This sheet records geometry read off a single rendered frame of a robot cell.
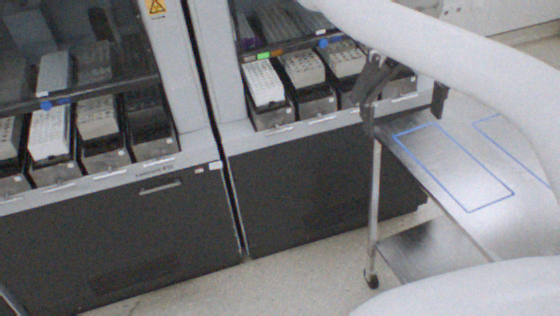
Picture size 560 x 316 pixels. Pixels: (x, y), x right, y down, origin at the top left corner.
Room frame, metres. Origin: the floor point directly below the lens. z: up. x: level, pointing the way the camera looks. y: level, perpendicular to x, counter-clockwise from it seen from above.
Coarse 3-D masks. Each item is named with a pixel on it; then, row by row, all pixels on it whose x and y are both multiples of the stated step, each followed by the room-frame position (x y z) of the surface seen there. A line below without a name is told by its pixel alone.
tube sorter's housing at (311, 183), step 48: (192, 0) 1.37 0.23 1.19; (192, 48) 1.81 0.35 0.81; (240, 96) 1.39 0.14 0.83; (288, 96) 1.43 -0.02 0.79; (240, 144) 1.29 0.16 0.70; (288, 144) 1.33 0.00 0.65; (336, 144) 1.37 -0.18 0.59; (240, 192) 1.29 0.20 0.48; (288, 192) 1.33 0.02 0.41; (336, 192) 1.37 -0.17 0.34; (384, 192) 1.42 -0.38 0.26; (288, 240) 1.32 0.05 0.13
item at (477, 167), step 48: (384, 144) 1.08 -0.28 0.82; (432, 144) 1.05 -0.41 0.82; (480, 144) 1.03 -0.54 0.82; (528, 144) 1.01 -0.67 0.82; (432, 192) 0.87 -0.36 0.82; (480, 192) 0.85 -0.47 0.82; (528, 192) 0.83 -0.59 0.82; (384, 240) 1.15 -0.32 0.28; (432, 240) 1.13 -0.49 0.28; (480, 240) 0.70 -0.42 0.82; (528, 240) 0.69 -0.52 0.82
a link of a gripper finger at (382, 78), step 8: (384, 64) 0.70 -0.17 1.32; (400, 64) 0.68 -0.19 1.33; (384, 72) 0.69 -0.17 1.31; (392, 72) 0.68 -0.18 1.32; (376, 80) 0.69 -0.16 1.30; (384, 80) 0.68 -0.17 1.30; (368, 88) 0.69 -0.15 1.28; (376, 88) 0.68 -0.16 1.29; (368, 96) 0.68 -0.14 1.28; (376, 96) 0.68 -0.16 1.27; (368, 104) 0.67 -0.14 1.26
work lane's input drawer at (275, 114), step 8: (240, 72) 1.57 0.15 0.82; (248, 96) 1.43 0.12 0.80; (248, 104) 1.41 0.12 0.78; (272, 104) 1.35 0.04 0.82; (280, 104) 1.34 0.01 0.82; (288, 104) 1.34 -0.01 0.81; (256, 112) 1.33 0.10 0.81; (264, 112) 1.32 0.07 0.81; (272, 112) 1.32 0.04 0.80; (280, 112) 1.33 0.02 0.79; (288, 112) 1.33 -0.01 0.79; (256, 120) 1.31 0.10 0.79; (264, 120) 1.31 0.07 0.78; (272, 120) 1.32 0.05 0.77; (280, 120) 1.33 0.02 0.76; (288, 120) 1.33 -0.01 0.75; (264, 128) 1.31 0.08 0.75; (272, 128) 1.32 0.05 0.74; (288, 128) 1.29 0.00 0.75
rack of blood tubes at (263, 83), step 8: (240, 64) 1.56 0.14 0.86; (248, 64) 1.54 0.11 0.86; (256, 64) 1.54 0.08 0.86; (264, 64) 1.53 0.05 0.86; (248, 72) 1.50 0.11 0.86; (256, 72) 1.48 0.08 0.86; (264, 72) 1.48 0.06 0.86; (272, 72) 1.48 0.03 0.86; (248, 80) 1.44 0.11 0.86; (256, 80) 1.43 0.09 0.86; (264, 80) 1.42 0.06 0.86; (272, 80) 1.42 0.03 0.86; (248, 88) 1.46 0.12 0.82; (256, 88) 1.38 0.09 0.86; (264, 88) 1.38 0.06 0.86; (272, 88) 1.37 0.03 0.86; (280, 88) 1.37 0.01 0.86; (256, 96) 1.35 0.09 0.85; (264, 96) 1.36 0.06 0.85; (272, 96) 1.36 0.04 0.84; (280, 96) 1.37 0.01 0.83; (256, 104) 1.35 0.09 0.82
